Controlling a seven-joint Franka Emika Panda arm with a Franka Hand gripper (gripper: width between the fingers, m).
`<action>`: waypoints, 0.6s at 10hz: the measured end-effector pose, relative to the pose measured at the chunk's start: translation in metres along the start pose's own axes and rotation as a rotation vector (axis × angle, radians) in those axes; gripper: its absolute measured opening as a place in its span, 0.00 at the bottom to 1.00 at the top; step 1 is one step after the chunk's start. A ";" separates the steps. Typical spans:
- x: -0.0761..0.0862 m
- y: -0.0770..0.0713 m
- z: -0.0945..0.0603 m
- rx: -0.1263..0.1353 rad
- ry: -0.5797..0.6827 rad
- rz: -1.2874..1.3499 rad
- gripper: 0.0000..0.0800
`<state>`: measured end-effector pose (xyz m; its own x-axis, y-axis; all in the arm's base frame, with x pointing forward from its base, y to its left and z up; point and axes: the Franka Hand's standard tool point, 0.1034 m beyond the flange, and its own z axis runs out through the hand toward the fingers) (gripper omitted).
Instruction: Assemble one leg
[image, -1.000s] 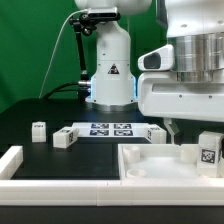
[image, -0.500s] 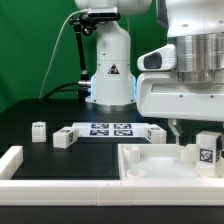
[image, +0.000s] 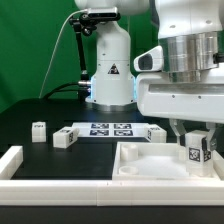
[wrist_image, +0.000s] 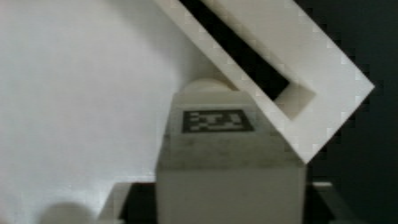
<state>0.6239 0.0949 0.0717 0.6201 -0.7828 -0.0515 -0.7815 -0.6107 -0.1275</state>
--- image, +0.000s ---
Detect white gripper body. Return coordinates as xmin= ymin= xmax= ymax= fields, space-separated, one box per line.
xmin=134 ymin=46 xmax=224 ymax=123

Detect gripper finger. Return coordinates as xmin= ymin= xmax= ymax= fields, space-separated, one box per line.
xmin=169 ymin=119 xmax=186 ymax=146
xmin=206 ymin=122 xmax=218 ymax=151

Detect white square tabletop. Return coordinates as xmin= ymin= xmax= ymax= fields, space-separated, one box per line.
xmin=112 ymin=142 xmax=224 ymax=181

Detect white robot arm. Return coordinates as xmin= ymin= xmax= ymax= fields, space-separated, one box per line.
xmin=75 ymin=0 xmax=224 ymax=151

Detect white U-shaped fence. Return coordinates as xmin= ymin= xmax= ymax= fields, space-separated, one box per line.
xmin=0 ymin=146 xmax=224 ymax=206

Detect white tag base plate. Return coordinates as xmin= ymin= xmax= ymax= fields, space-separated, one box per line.
xmin=72 ymin=122 xmax=145 ymax=137

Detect black cables at base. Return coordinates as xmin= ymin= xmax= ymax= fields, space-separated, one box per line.
xmin=41 ymin=82 xmax=81 ymax=100

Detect grey camera on mount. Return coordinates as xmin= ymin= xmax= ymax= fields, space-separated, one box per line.
xmin=81 ymin=7 xmax=120 ymax=22

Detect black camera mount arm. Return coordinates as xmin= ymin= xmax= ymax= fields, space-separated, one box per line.
xmin=69 ymin=13 xmax=96 ymax=102

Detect white cable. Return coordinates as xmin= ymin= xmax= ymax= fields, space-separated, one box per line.
xmin=38 ymin=9 xmax=88 ymax=99

